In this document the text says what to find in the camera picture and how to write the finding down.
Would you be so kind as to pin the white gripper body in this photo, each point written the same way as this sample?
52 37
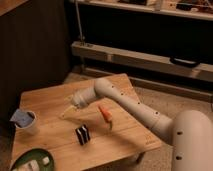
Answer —
79 98

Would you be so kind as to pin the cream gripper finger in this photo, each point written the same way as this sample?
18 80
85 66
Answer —
68 112

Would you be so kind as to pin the black and white eraser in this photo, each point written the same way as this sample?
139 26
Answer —
82 133

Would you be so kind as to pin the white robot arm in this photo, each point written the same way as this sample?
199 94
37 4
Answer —
190 133

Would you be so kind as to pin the low wooden table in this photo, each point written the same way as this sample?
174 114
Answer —
126 138

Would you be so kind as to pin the orange toy carrot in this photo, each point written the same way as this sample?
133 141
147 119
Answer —
106 115

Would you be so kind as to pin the white cup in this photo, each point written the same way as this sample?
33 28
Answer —
30 127

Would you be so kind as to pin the blue cloth in cup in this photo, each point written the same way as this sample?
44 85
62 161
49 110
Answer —
21 118

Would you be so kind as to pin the green plate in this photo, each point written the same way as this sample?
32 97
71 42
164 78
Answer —
37 154

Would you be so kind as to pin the white cube on plate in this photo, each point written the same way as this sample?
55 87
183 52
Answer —
45 160

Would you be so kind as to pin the white block on plate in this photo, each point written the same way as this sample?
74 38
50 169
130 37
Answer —
33 166

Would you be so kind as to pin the metal pole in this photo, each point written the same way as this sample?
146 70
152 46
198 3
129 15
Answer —
79 23

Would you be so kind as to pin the wooden shelf beam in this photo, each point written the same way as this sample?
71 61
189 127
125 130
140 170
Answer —
141 60

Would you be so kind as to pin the black handle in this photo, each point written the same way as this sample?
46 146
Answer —
184 63

